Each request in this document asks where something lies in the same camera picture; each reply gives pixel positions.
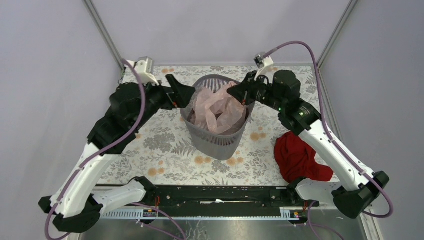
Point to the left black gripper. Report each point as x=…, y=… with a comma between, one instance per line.
x=180, y=95

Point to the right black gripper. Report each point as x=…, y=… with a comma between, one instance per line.
x=243, y=91

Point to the pink plastic trash bag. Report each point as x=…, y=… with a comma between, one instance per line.
x=218, y=112

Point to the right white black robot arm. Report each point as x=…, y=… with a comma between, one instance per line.
x=358, y=184

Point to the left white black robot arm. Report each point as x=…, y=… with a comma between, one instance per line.
x=75, y=208

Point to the grey plastic trash bin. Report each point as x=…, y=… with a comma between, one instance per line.
x=219, y=146

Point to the red cloth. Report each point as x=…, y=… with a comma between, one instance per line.
x=296, y=159

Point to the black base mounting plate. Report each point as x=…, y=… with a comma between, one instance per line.
x=198, y=196

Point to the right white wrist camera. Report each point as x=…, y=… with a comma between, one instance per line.
x=264, y=64

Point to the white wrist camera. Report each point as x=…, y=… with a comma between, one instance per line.
x=144, y=72
x=264, y=64

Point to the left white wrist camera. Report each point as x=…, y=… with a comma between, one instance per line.
x=144, y=72

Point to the grey slotted cable duct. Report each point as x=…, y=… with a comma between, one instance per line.
x=207, y=213

